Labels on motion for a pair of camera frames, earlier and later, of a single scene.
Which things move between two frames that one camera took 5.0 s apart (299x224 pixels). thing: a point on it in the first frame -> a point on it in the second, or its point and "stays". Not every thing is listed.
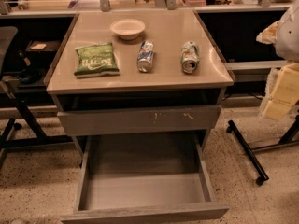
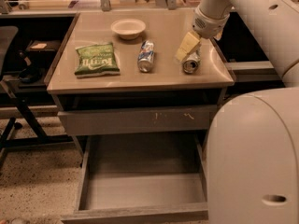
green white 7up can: (190, 57) stays
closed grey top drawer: (139, 120) stays
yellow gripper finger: (269, 35) -> (208, 27)
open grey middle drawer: (143, 175) stays
